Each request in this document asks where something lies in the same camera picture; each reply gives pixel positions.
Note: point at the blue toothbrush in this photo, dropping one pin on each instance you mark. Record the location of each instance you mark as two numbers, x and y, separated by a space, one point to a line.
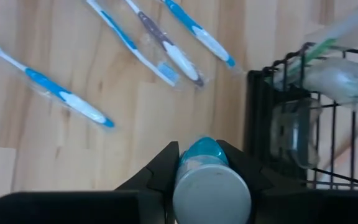
45 84
120 31
207 40

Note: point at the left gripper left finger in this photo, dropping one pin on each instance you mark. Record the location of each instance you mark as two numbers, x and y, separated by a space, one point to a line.
104 208

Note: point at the green toothbrush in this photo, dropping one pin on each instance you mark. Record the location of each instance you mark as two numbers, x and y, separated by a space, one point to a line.
337 81

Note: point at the orange toothbrush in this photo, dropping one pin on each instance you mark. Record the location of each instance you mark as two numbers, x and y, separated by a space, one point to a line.
350 143

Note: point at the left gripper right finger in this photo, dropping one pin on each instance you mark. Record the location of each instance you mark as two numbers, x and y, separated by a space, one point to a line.
306 208

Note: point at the teal bottle white cap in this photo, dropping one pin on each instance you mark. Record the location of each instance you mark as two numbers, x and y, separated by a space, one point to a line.
211 193

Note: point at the purple toothbrush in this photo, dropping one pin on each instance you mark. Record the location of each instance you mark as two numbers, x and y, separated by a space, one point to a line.
172 51

